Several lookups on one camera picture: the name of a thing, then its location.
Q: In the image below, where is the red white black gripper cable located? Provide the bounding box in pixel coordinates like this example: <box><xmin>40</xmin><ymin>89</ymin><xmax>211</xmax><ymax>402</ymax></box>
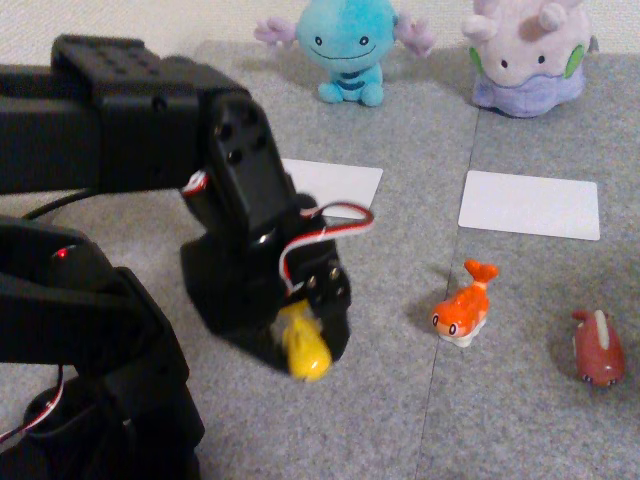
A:
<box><xmin>277</xmin><ymin>199</ymin><xmax>376</xmax><ymax>301</ymax></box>

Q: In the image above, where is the short red white wrist cable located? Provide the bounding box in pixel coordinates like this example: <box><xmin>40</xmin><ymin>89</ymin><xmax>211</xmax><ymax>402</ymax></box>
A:
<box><xmin>180</xmin><ymin>170</ymin><xmax>210</xmax><ymax>197</ymax></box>

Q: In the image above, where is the blue Wooper plush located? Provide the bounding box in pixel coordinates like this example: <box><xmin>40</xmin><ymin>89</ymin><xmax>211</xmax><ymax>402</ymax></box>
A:
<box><xmin>253</xmin><ymin>0</ymin><xmax>436</xmax><ymax>109</ymax></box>

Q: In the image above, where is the yellow egg sushi figure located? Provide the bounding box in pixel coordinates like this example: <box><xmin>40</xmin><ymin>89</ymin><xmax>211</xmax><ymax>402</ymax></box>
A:
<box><xmin>278</xmin><ymin>298</ymin><xmax>334</xmax><ymax>384</ymax></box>

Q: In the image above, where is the thin black cable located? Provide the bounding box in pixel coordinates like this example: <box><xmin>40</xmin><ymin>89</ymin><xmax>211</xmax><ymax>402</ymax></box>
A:
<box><xmin>22</xmin><ymin>187</ymin><xmax>99</xmax><ymax>221</ymax></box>

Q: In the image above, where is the red tuna sushi figure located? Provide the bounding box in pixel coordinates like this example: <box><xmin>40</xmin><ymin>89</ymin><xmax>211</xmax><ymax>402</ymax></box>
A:
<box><xmin>570</xmin><ymin>308</ymin><xmax>627</xmax><ymax>388</ymax></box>

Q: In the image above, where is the grey felt mat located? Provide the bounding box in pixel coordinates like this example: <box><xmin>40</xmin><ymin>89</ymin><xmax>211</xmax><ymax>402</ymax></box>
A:
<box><xmin>418</xmin><ymin>47</ymin><xmax>640</xmax><ymax>480</ymax></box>
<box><xmin>0</xmin><ymin>39</ymin><xmax>482</xmax><ymax>480</ymax></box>

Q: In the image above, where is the purple Goomy plush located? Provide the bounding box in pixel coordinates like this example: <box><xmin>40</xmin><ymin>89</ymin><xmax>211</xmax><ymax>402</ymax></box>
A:
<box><xmin>460</xmin><ymin>0</ymin><xmax>599</xmax><ymax>120</ymax></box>

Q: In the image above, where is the orange shrimp sushi figure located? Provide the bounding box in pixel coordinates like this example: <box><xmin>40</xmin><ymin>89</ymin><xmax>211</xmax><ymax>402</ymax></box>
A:
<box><xmin>431</xmin><ymin>258</ymin><xmax>501</xmax><ymax>348</ymax></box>

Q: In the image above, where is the white blank card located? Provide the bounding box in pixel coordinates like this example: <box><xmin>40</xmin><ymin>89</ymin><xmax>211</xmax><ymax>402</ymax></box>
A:
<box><xmin>280</xmin><ymin>158</ymin><xmax>385</xmax><ymax>221</ymax></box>
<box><xmin>457</xmin><ymin>169</ymin><xmax>601</xmax><ymax>242</ymax></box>

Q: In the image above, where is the red white base cable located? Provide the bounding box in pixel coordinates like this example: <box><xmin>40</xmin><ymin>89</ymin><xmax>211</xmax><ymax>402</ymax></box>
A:
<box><xmin>0</xmin><ymin>367</ymin><xmax>69</xmax><ymax>446</ymax></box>

